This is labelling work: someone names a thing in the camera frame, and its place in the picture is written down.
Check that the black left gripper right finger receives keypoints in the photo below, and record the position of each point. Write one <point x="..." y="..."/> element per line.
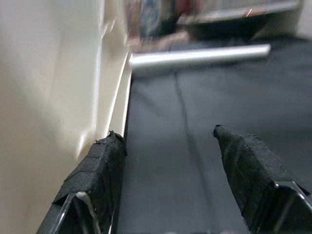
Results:
<point x="253" y="175"/>

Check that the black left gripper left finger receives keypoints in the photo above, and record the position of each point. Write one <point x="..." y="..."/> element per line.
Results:
<point x="92" y="185"/>

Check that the white plastic children table top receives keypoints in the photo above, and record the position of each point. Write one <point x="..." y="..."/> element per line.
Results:
<point x="61" y="85"/>

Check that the white plastic table leg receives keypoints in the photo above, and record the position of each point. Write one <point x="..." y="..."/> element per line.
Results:
<point x="195" y="58"/>

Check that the black tablecloth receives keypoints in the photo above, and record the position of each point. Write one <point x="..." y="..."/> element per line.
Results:
<point x="207" y="109"/>

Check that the black round basin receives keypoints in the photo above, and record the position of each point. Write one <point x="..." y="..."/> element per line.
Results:
<point x="219" y="29"/>

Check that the beige patterned cloth cover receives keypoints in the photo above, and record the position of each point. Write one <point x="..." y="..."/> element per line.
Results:
<point x="161" y="41"/>

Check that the black plastic bag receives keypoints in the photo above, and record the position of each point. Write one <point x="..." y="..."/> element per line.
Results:
<point x="170" y="14"/>

